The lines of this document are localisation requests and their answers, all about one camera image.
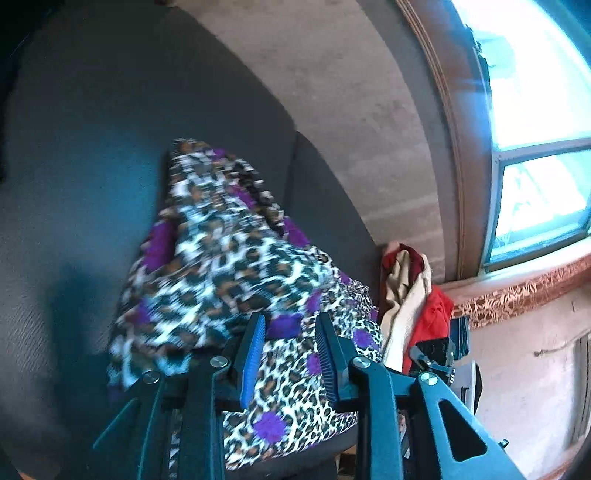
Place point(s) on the dark grey sofa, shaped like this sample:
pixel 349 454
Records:
pixel 92 161

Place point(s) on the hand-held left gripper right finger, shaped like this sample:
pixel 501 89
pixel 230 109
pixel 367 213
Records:
pixel 328 364

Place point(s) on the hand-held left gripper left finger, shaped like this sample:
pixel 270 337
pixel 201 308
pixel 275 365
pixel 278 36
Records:
pixel 251 355

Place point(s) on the leopard print garment purple flowers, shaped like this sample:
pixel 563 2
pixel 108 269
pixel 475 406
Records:
pixel 221 258

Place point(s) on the cream knit sweater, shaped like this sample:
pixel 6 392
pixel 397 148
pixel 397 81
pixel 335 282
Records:
pixel 401 304

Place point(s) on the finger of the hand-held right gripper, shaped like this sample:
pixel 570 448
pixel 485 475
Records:
pixel 436 353

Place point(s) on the window with grey frame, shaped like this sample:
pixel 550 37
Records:
pixel 531 92

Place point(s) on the red knit sweater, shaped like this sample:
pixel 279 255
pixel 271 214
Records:
pixel 434 318

